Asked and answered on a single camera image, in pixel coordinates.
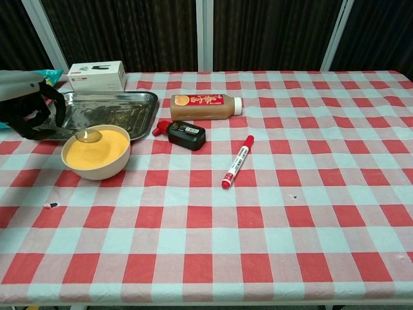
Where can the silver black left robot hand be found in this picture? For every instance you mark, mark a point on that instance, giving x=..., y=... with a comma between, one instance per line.
x=19, y=106

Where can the metal spoon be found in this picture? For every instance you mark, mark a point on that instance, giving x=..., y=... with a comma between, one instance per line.
x=88, y=136

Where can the stainless steel tray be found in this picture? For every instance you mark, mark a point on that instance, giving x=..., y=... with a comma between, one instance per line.
x=109, y=109

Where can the beige bowl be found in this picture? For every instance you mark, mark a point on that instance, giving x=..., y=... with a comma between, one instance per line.
x=100, y=172

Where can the red white checkered tablecloth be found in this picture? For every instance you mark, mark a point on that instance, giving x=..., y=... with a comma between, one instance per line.
x=258, y=226

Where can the teal snack bag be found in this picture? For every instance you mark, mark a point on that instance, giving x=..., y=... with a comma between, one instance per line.
x=51, y=75

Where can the dark brown curtain panel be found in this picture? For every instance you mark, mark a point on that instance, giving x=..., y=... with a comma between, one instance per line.
x=380, y=32
x=129, y=32
x=16, y=35
x=274, y=32

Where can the white cardboard box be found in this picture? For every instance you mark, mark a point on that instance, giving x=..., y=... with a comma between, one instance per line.
x=96, y=80

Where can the yellow powder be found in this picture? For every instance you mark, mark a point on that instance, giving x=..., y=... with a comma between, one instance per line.
x=96, y=155

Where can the black ink bottle red cap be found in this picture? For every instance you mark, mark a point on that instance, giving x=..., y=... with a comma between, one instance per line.
x=187, y=135

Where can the brown juice bottle red label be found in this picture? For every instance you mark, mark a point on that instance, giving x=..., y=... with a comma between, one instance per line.
x=200, y=108

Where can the red whiteboard marker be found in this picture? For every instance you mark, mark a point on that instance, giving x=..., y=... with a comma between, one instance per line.
x=237, y=163

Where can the white partition post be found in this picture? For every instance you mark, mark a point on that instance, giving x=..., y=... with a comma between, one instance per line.
x=335, y=35
x=204, y=35
x=45, y=35

